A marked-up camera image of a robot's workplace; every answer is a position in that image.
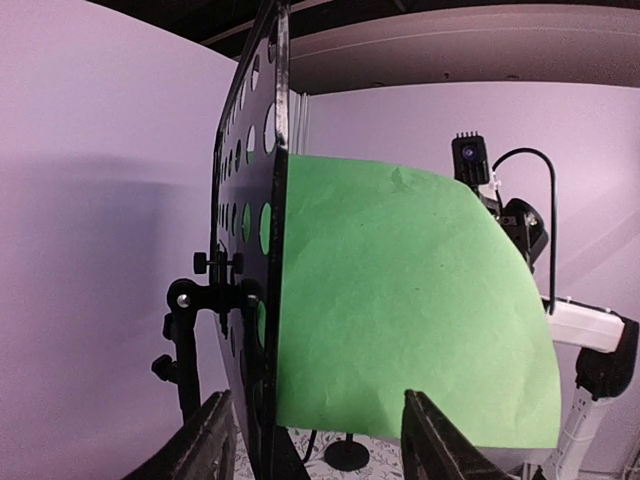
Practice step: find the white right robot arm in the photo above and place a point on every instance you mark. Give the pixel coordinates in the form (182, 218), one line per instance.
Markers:
(608, 343)

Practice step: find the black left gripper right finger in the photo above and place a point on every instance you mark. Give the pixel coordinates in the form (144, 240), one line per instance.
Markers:
(433, 448)

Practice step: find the black tripod music stand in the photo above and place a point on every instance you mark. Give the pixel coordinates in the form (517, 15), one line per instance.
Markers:
(244, 262)

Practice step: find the green paper sheet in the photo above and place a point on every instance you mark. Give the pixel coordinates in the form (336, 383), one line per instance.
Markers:
(396, 279)

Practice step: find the floral patterned table mat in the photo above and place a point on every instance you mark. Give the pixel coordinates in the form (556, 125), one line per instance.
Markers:
(385, 460)

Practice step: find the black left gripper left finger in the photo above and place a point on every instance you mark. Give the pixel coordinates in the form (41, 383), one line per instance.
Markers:
(203, 448)

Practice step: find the black round-base mic stand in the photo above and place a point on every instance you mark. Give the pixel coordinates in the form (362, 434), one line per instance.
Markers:
(347, 455)

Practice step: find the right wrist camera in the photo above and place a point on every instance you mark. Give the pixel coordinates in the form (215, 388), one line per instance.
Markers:
(471, 165)

